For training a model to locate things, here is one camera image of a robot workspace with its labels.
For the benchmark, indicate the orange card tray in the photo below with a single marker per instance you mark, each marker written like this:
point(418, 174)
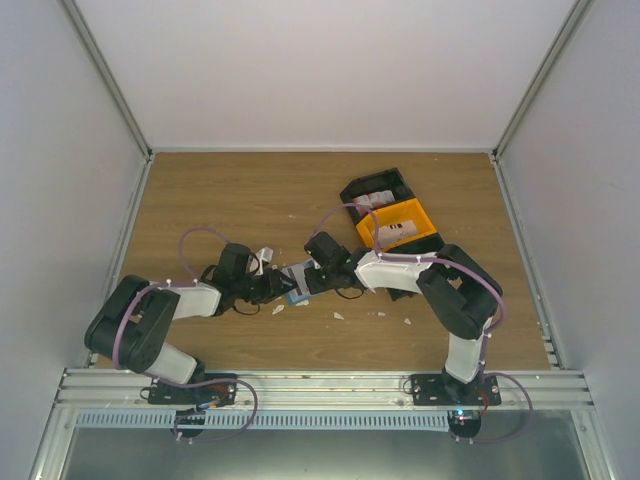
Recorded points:
point(411, 209)

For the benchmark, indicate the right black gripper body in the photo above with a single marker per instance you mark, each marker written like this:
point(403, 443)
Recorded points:
point(323, 284)

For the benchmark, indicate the slotted grey cable duct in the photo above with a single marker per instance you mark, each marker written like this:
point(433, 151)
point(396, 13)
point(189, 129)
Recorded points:
point(269, 420)

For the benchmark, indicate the black card tray far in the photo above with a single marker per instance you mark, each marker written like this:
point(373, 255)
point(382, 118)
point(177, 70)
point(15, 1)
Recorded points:
point(374, 191)

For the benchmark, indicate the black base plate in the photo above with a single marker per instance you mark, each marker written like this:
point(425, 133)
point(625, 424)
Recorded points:
point(221, 393)
point(430, 390)

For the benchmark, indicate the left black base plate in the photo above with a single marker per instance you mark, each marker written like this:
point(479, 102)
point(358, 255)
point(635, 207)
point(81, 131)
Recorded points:
point(221, 393)

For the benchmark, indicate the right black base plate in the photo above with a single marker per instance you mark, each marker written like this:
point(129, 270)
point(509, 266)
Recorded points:
point(430, 390)

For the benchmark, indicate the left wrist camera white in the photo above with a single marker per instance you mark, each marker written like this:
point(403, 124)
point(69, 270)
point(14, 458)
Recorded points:
point(261, 259)

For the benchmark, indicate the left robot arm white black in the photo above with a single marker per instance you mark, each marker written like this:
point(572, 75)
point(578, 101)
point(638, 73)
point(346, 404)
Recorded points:
point(132, 326)

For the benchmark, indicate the black card tray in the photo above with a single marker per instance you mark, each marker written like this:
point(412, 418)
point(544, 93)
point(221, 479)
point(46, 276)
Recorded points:
point(425, 245)
point(374, 191)

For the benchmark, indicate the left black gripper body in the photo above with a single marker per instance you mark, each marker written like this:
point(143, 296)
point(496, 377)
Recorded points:
point(258, 292)

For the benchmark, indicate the red white cards in tray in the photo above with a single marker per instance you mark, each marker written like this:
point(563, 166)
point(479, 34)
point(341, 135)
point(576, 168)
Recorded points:
point(375, 199)

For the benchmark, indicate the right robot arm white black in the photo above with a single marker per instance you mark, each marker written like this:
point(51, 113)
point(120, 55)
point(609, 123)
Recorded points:
point(466, 301)

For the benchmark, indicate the aluminium front rail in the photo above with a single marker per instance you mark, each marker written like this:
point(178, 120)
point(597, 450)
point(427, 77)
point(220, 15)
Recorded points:
point(330, 390)

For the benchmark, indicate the pink white card in orange tray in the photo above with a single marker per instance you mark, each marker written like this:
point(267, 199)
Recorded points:
point(391, 234)

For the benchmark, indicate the black card tray near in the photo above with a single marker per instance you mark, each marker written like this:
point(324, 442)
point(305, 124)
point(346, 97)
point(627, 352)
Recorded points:
point(425, 245)

